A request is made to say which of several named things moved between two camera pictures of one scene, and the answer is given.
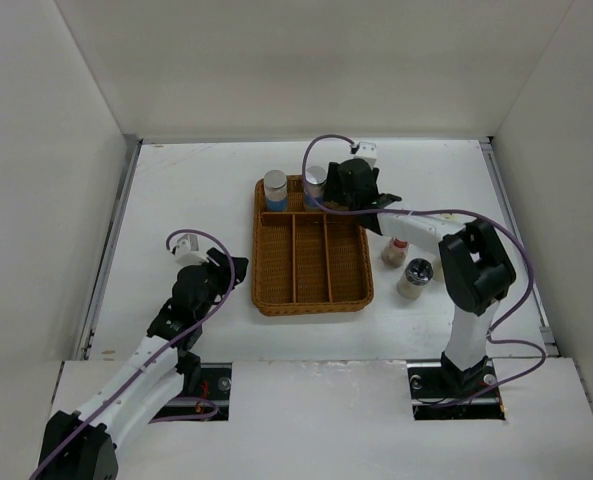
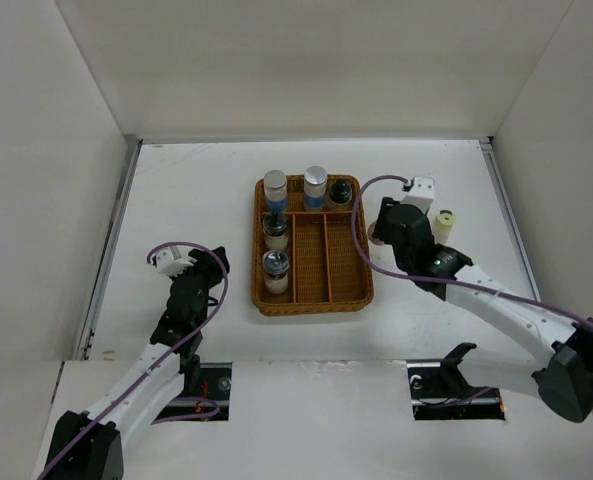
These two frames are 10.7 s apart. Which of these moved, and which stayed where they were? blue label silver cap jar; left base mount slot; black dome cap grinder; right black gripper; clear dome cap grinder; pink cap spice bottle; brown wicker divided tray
Moved: black dome cap grinder; right black gripper; pink cap spice bottle; clear dome cap grinder
Stayed: left base mount slot; blue label silver cap jar; brown wicker divided tray
